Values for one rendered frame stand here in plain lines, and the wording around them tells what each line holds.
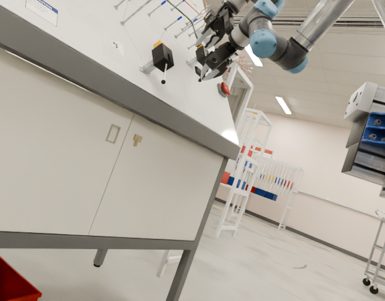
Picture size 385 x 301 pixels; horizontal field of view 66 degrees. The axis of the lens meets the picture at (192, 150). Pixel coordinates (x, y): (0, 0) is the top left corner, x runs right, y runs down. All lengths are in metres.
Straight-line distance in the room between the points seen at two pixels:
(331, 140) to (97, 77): 8.87
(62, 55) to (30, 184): 0.32
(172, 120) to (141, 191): 0.26
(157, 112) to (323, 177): 8.46
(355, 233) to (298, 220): 1.44
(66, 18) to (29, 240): 0.57
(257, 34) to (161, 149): 0.48
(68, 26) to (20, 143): 0.30
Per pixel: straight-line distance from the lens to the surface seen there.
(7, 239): 0.87
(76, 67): 0.78
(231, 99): 2.31
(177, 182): 1.14
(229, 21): 1.24
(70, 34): 0.81
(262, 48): 0.94
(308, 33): 1.02
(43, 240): 0.91
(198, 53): 1.25
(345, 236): 9.08
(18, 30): 0.74
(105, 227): 1.00
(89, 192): 0.92
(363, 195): 9.11
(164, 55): 0.89
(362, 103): 1.01
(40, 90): 0.79
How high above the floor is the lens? 0.70
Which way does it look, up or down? 3 degrees up
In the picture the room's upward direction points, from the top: 20 degrees clockwise
